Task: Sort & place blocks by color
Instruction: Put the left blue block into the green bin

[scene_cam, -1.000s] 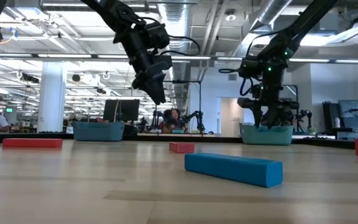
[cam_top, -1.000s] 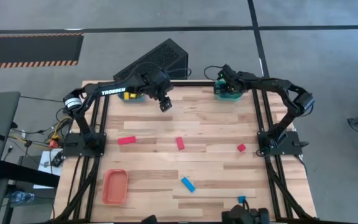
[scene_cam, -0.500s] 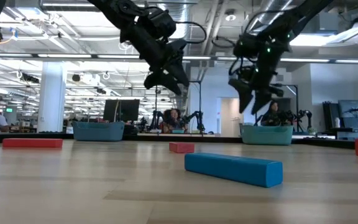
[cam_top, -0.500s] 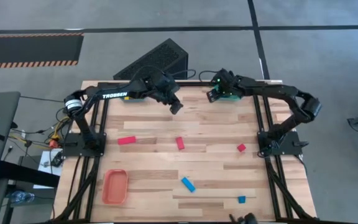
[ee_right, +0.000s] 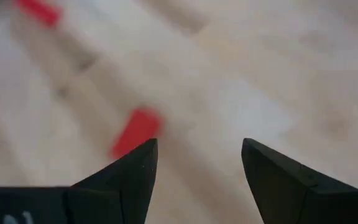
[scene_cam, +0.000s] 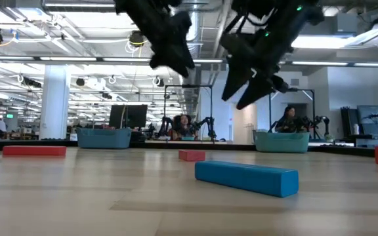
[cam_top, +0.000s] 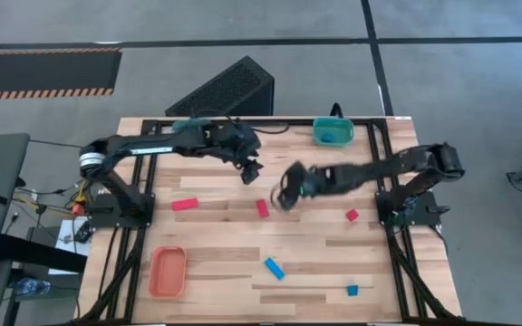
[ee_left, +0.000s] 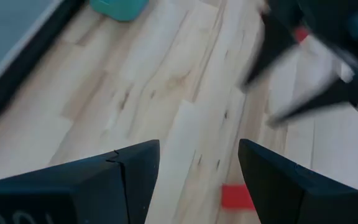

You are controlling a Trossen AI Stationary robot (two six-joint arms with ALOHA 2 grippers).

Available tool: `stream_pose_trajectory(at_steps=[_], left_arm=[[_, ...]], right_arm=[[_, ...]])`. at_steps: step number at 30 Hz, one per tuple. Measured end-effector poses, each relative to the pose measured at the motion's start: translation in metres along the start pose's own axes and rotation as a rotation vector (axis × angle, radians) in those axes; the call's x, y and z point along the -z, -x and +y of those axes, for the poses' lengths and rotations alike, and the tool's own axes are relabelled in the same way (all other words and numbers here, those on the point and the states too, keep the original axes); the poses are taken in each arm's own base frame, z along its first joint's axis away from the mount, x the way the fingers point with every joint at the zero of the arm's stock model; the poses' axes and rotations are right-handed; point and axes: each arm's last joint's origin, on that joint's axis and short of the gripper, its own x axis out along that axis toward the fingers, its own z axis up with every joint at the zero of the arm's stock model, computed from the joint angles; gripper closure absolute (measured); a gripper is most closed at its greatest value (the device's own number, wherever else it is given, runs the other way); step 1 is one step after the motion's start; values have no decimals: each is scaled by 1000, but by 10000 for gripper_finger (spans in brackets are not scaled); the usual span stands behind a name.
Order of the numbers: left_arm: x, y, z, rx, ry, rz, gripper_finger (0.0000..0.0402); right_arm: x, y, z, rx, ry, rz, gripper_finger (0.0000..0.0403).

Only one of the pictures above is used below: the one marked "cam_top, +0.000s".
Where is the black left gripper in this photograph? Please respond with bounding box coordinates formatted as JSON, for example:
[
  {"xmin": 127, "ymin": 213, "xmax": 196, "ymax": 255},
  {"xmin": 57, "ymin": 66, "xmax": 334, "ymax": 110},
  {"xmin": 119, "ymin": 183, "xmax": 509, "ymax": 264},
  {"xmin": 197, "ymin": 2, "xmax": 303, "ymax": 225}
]
[{"xmin": 217, "ymin": 120, "xmax": 265, "ymax": 185}]

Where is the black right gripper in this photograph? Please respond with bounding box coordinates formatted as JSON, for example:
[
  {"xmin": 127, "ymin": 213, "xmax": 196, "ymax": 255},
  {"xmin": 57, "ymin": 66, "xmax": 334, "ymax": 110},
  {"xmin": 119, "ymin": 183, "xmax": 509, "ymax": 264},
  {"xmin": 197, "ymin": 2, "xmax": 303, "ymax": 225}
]
[{"xmin": 272, "ymin": 161, "xmax": 334, "ymax": 212}]

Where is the long red block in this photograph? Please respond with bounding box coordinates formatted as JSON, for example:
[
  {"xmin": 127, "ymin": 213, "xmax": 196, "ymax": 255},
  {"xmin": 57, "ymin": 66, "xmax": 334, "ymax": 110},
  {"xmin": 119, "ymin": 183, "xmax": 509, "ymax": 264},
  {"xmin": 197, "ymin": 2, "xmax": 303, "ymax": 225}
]
[{"xmin": 170, "ymin": 197, "xmax": 199, "ymax": 212}]

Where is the long blue block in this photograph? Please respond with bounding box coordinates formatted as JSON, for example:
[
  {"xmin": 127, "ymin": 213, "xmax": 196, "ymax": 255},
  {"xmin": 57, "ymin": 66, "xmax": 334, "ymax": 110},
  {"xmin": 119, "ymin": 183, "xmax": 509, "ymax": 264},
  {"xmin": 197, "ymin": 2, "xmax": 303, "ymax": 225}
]
[{"xmin": 263, "ymin": 256, "xmax": 286, "ymax": 282}]

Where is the green plastic bin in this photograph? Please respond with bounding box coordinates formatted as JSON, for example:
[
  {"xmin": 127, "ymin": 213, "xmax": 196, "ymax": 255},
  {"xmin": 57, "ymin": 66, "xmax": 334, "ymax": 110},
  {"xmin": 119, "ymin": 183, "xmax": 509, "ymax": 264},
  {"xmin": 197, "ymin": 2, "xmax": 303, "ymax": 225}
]
[{"xmin": 312, "ymin": 116, "xmax": 355, "ymax": 149}]

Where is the teal plastic bin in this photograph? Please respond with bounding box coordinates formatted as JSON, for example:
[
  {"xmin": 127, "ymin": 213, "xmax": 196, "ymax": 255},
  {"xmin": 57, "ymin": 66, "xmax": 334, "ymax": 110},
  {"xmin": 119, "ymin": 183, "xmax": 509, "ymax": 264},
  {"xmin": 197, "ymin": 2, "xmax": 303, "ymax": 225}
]
[{"xmin": 172, "ymin": 117, "xmax": 217, "ymax": 133}]

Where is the black mesh computer case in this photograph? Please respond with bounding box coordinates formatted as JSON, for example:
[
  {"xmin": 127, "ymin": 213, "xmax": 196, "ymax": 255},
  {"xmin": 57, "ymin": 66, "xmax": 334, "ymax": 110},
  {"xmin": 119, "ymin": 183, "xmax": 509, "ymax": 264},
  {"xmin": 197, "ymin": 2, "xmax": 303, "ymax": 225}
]
[{"xmin": 164, "ymin": 54, "xmax": 276, "ymax": 118}]

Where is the orange plastic bin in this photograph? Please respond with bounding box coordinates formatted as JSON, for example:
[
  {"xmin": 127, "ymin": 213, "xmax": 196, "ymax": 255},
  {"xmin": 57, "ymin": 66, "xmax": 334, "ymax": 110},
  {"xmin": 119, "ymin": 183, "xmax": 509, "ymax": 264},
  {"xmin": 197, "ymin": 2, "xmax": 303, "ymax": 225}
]
[{"xmin": 148, "ymin": 245, "xmax": 188, "ymax": 299}]

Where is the white paper sheet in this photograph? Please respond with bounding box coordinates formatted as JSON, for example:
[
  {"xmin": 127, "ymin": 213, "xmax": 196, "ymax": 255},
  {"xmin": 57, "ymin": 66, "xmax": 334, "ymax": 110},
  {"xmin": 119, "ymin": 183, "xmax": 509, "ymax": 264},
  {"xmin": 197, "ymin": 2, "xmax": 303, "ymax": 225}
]
[{"xmin": 47, "ymin": 216, "xmax": 93, "ymax": 276}]

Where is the black mat with orange stripes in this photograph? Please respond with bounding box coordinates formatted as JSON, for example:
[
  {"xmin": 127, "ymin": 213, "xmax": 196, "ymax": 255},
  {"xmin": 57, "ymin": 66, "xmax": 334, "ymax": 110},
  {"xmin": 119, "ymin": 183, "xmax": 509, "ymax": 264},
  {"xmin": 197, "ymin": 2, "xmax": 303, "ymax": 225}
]
[{"xmin": 0, "ymin": 47, "xmax": 123, "ymax": 101}]

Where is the clear water bottle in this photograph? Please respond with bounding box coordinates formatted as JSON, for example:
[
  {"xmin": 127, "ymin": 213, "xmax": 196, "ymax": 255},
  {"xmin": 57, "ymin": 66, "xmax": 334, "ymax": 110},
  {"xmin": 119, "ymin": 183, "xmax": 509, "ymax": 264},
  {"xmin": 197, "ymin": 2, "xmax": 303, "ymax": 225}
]
[{"xmin": 14, "ymin": 276, "xmax": 52, "ymax": 296}]

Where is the black side table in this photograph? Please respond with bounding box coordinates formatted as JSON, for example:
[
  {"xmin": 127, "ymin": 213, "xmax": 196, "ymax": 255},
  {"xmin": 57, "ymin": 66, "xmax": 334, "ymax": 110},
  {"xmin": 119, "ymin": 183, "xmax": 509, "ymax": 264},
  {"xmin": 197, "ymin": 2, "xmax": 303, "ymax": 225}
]
[{"xmin": 0, "ymin": 132, "xmax": 31, "ymax": 269}]

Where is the black aluminium table frame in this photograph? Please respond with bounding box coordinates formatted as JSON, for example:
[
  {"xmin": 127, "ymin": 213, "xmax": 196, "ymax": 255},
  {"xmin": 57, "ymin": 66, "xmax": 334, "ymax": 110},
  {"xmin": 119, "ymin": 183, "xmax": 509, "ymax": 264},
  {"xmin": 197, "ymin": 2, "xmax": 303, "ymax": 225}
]
[{"xmin": 79, "ymin": 116, "xmax": 464, "ymax": 326}]

